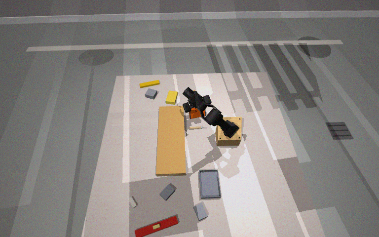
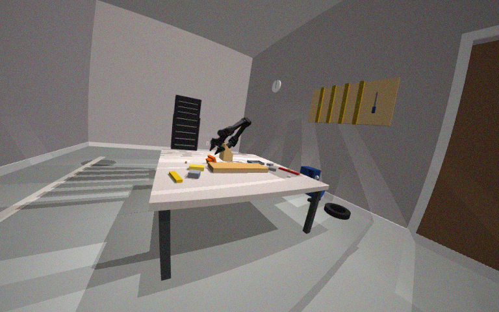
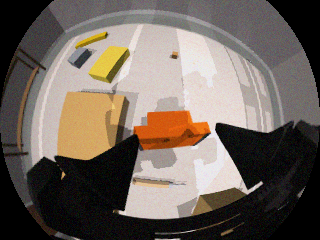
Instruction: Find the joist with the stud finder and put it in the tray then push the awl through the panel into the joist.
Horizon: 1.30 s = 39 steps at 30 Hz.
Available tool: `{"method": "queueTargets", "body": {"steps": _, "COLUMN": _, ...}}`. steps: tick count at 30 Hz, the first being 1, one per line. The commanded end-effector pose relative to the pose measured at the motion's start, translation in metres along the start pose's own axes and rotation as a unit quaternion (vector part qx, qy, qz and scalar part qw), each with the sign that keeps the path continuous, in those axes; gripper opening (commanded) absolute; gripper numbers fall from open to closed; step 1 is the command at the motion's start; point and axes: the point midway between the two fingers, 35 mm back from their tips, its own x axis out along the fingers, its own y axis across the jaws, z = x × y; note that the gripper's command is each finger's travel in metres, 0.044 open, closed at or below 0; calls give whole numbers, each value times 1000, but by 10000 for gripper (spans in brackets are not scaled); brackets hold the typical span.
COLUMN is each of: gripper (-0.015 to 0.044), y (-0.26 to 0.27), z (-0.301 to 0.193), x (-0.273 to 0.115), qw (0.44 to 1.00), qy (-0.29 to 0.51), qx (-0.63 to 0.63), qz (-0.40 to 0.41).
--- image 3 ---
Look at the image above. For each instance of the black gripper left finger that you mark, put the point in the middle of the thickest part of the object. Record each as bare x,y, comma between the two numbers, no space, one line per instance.
108,174

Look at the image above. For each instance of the tan wooden floor panel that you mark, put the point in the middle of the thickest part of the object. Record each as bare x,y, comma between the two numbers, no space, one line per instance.
90,124

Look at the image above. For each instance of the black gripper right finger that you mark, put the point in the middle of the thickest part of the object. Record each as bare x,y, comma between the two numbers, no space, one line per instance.
251,151

